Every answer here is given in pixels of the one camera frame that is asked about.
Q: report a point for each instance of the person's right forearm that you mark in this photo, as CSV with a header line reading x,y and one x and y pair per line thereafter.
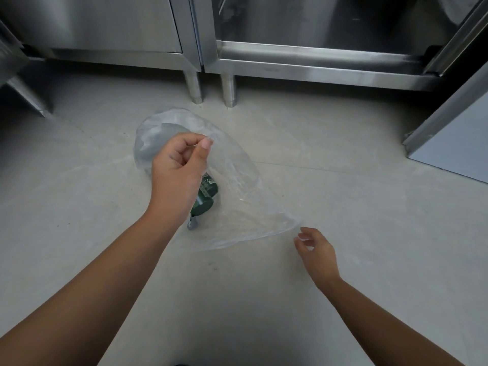
x,y
385,327

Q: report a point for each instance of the person's left thumb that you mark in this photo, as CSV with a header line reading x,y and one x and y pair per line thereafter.
x,y
202,152

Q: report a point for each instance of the green bottle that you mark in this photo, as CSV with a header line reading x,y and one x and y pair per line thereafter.
x,y
206,196

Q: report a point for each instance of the person's right thumb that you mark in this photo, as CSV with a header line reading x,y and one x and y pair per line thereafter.
x,y
298,245

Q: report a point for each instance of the clear plastic bag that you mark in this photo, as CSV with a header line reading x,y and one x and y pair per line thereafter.
x,y
244,186

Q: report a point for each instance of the person's right hand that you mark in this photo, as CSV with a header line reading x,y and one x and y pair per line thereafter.
x,y
320,259

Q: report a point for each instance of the stainless steel cabinet open front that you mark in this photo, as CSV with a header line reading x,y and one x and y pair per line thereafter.
x,y
305,41

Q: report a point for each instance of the person's left forearm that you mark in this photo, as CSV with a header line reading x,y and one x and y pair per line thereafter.
x,y
95,297

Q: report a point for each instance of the slanted steel stand leg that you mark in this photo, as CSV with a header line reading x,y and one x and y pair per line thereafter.
x,y
26,91

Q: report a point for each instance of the open steel cabinet door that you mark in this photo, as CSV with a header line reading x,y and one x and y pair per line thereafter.
x,y
453,137

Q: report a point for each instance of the stainless steel cabinet closed door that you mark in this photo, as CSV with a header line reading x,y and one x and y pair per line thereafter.
x,y
95,22

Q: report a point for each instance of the person's left hand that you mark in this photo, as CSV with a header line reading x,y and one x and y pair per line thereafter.
x,y
176,179

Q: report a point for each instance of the steel cabinet leg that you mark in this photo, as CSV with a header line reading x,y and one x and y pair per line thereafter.
x,y
229,90
193,86

